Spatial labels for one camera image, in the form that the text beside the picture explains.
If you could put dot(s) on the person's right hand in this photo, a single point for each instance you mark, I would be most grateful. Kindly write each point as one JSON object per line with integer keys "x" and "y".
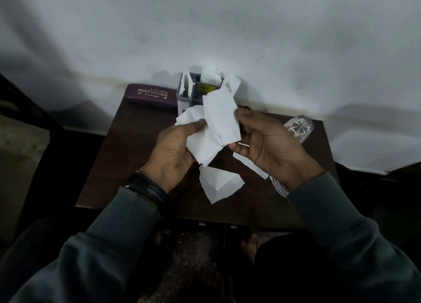
{"x": 276, "y": 151}

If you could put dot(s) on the person's left hand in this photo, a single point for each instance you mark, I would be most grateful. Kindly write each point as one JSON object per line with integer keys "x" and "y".
{"x": 167, "y": 155}

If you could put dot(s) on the clear drinking glass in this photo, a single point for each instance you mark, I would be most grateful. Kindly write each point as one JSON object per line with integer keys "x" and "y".
{"x": 299, "y": 127}

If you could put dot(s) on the clear glass ashtray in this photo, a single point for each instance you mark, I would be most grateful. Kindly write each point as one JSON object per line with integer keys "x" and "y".
{"x": 279, "y": 187}

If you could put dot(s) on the maroon spectacle case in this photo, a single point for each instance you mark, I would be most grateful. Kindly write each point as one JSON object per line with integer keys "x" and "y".
{"x": 148, "y": 97}

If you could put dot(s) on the person's right forearm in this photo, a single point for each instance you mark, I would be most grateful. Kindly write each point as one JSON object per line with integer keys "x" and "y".
{"x": 355, "y": 247}

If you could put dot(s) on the person's left forearm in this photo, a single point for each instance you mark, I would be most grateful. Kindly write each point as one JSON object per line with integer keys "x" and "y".
{"x": 92, "y": 253}

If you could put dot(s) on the black wristwatch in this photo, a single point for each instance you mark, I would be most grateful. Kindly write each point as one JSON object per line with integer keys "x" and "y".
{"x": 148, "y": 189}

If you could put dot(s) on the grey plastic organizer box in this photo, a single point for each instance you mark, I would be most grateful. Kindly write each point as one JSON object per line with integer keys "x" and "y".
{"x": 197, "y": 96}

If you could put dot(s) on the dark wooden cabinet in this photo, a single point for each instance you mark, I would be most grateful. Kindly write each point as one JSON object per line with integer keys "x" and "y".
{"x": 406, "y": 173}

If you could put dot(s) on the khaki blanket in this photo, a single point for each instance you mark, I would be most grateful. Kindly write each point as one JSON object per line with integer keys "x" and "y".
{"x": 19, "y": 168}

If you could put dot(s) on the black bed frame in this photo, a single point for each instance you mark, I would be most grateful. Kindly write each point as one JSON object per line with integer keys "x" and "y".
{"x": 26, "y": 99}

